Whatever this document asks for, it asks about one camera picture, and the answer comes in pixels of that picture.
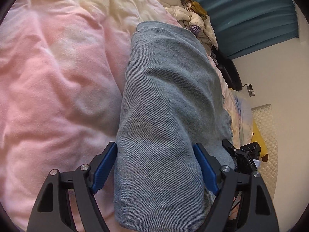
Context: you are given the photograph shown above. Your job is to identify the right teal curtain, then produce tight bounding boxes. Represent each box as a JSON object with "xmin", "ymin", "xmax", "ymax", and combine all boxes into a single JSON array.
[{"xmin": 195, "ymin": 0, "xmax": 299, "ymax": 59}]

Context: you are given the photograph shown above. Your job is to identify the cream puffer jacket pile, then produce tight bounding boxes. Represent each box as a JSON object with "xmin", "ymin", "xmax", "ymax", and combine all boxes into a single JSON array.
[{"xmin": 157, "ymin": 0, "xmax": 218, "ymax": 53}]

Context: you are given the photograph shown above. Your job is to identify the pastel pillow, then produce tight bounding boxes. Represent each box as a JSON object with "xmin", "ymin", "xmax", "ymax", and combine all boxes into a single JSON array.
[{"xmin": 230, "ymin": 89, "xmax": 254, "ymax": 148}]

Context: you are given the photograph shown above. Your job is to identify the grey denim jeans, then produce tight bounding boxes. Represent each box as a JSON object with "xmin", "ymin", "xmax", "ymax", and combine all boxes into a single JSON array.
[{"xmin": 114, "ymin": 21, "xmax": 235, "ymax": 231}]

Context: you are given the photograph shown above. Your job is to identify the person right hand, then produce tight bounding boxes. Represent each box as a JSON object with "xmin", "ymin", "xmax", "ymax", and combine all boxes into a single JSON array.
[{"xmin": 228, "ymin": 192, "xmax": 241, "ymax": 220}]

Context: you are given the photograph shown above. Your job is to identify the pastel tie-dye duvet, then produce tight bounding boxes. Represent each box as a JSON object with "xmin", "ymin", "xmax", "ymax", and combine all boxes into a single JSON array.
[{"xmin": 0, "ymin": 0, "xmax": 253, "ymax": 232}]

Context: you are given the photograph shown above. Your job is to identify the yellow plush toy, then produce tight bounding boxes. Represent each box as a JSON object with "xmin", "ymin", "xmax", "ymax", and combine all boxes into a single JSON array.
[{"xmin": 251, "ymin": 121, "xmax": 269, "ymax": 162}]

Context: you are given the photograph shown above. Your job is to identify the wall power socket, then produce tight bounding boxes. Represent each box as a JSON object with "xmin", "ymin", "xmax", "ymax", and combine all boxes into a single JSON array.
[{"xmin": 243, "ymin": 83, "xmax": 255, "ymax": 97}]

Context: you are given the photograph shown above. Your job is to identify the mustard yellow garment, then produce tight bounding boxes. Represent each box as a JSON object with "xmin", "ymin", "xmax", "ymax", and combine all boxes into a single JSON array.
[{"xmin": 190, "ymin": 1, "xmax": 208, "ymax": 20}]

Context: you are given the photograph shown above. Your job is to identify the black armchair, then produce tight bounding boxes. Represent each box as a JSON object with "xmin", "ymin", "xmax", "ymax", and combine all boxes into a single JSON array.
[{"xmin": 211, "ymin": 46, "xmax": 243, "ymax": 91}]

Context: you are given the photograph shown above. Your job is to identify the white quilted headboard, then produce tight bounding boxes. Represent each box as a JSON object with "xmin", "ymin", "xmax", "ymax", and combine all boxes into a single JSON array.
[{"xmin": 252, "ymin": 104, "xmax": 278, "ymax": 199}]

